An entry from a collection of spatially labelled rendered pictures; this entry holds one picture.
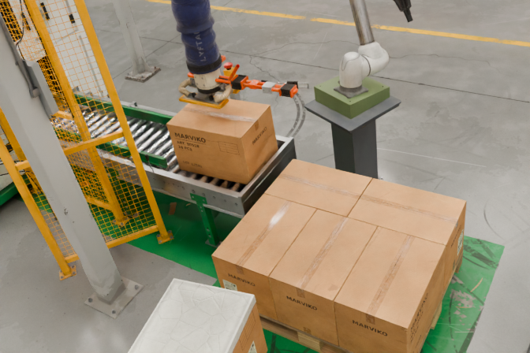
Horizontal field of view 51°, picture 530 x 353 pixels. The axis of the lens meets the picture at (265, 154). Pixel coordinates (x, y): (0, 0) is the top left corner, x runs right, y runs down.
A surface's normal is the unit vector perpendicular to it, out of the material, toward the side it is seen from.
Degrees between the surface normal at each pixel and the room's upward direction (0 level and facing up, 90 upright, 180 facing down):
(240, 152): 90
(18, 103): 90
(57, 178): 90
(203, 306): 0
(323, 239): 0
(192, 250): 0
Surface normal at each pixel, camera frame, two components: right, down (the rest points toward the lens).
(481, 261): -0.15, -0.80
